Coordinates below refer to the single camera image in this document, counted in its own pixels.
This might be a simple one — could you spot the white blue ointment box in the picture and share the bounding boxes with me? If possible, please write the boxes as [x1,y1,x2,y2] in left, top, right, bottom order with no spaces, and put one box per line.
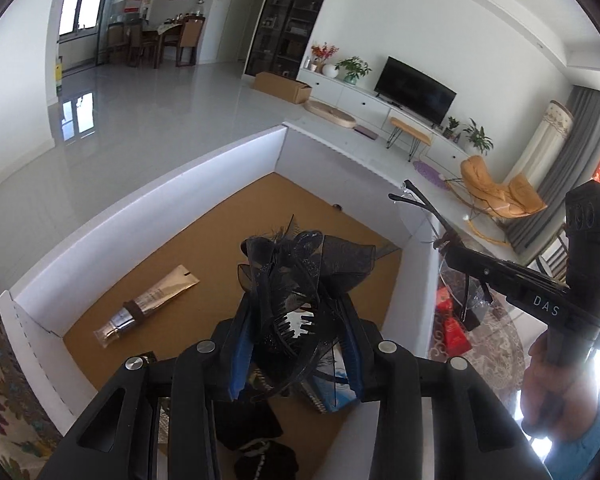
[300,344,358,414]

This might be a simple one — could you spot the black fluffy pouch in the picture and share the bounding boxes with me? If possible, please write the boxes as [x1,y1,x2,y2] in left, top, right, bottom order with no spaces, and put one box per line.
[213,398,299,480]

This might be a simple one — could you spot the black feather hair claw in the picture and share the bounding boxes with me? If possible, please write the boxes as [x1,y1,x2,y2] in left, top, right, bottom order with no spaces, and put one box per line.
[237,223,382,402]

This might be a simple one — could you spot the brown frame glasses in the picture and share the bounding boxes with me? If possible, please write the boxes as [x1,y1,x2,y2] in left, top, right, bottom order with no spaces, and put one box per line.
[388,180,494,333]

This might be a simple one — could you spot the gold silver cosmetic tube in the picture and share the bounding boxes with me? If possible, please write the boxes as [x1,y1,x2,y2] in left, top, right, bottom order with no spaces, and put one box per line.
[94,264,199,348]

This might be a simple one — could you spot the person's right hand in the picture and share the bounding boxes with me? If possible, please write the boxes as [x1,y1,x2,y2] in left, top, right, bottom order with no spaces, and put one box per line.
[520,332,600,442]

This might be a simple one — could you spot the white cardboard storage box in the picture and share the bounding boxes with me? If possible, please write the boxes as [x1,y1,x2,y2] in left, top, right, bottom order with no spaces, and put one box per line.
[0,126,439,432]

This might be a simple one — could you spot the orange rocking chair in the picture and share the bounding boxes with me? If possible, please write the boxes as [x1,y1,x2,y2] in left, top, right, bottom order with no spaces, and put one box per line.
[443,155,547,247]

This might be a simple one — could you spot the light blue right sleeve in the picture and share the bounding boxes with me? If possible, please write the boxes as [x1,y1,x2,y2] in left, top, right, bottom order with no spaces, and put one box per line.
[544,397,600,480]

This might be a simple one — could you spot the wooden side stool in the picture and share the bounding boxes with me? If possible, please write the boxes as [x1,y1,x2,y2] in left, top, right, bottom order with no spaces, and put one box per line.
[386,116,431,162]

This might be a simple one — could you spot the floral sofa cushion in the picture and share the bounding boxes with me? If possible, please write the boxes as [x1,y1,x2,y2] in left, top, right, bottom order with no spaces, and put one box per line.
[0,315,61,479]

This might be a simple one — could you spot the white tv cabinet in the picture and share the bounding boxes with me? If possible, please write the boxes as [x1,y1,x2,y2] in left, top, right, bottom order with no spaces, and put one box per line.
[297,68,469,178]

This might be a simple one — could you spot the black television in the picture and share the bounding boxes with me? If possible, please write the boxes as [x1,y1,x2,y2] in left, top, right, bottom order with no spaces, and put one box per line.
[374,56,456,126]

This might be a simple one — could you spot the cardboard box on floor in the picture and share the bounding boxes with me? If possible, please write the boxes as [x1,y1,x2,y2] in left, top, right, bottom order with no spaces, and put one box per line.
[252,72,312,104]

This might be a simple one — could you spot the dining table with chairs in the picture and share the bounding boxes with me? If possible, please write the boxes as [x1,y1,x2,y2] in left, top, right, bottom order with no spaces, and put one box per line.
[100,14,206,68]

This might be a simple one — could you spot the black glass display cabinet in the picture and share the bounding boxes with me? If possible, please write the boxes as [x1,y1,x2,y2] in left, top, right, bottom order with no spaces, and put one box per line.
[245,0,324,79]

